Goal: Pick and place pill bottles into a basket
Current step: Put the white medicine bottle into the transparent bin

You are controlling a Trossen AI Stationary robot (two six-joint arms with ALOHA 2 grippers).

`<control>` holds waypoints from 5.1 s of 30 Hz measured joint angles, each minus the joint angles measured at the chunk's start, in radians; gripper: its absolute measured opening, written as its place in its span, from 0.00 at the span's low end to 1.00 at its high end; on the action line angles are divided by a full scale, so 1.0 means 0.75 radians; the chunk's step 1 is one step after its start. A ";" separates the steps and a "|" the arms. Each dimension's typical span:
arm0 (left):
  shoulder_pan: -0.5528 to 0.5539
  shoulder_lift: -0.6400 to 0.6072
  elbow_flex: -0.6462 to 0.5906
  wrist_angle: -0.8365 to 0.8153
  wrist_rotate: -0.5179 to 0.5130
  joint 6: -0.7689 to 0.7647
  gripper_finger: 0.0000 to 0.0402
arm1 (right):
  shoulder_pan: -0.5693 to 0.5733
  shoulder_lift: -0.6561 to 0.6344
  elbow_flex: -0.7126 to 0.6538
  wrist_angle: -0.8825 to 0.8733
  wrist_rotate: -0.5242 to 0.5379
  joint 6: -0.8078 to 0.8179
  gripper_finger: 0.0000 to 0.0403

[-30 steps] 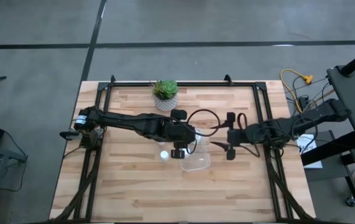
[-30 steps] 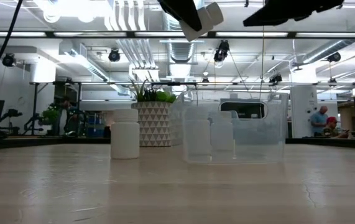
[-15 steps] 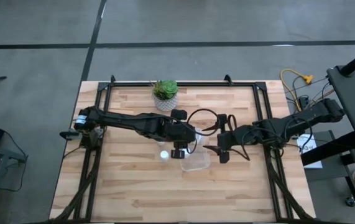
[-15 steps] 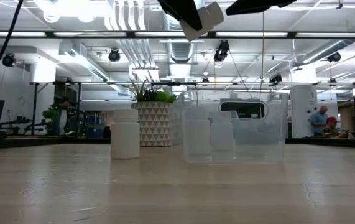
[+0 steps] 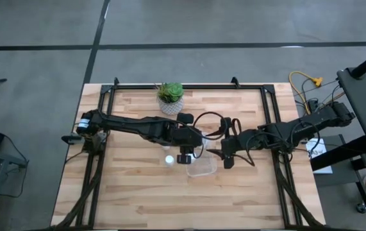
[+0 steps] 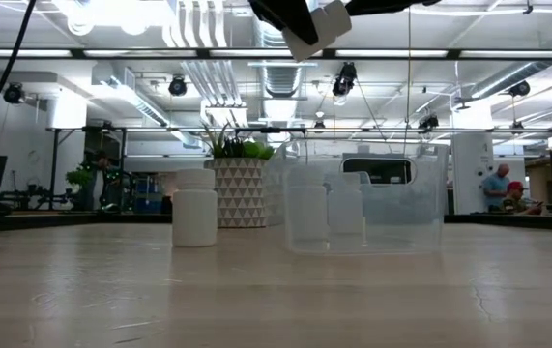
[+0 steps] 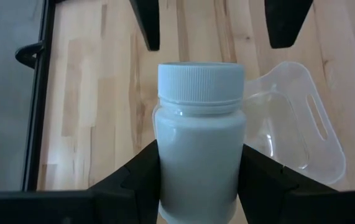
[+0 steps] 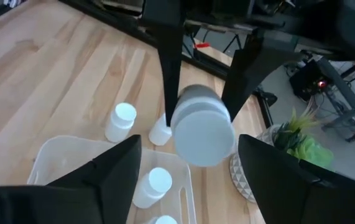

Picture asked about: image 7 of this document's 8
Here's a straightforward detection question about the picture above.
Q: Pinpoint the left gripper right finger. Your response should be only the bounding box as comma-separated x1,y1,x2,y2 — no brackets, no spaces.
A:
237,144,335,224

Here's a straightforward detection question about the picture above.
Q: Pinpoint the clear plastic basket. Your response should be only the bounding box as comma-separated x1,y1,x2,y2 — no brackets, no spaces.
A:
242,61,348,186

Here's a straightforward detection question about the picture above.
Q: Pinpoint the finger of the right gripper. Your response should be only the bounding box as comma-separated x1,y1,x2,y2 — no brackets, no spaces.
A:
129,0,161,52
264,0,314,49

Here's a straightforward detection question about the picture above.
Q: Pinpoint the black metal table frame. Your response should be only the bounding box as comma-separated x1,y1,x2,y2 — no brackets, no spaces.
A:
14,0,57,192

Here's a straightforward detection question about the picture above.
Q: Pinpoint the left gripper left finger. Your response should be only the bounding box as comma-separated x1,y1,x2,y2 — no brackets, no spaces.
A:
88,139,162,224

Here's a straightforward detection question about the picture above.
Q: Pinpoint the white pill bottle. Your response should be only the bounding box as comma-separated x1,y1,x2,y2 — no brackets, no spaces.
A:
152,61,248,224

